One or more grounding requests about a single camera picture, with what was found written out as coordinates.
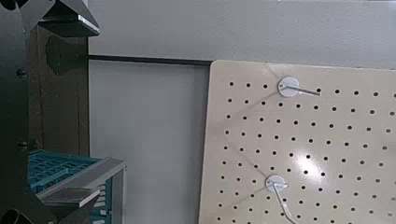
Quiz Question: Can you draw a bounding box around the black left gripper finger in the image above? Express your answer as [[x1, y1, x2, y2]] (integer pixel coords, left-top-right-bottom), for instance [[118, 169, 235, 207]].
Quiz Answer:
[[0, 0, 101, 38], [0, 188, 101, 224]]

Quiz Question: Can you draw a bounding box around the blue crate with gray rim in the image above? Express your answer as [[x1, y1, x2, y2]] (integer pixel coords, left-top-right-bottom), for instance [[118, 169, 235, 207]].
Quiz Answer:
[[27, 148, 127, 224]]

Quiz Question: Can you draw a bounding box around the white panel below pegboard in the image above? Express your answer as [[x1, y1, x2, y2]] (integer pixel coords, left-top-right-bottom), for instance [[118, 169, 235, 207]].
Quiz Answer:
[[88, 59, 210, 224]]

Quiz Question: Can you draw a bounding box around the tall white partition panel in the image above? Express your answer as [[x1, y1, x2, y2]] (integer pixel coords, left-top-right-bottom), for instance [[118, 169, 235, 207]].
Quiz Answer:
[[87, 0, 396, 70]]

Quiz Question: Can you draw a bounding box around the white pegboard hook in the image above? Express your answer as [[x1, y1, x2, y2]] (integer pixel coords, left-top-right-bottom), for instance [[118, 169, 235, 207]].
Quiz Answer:
[[276, 76, 322, 98], [264, 175, 300, 224]]

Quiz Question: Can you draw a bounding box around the beige perforated pegboard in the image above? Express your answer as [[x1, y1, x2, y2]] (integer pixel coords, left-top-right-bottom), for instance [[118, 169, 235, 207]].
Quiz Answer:
[[198, 59, 396, 224]]

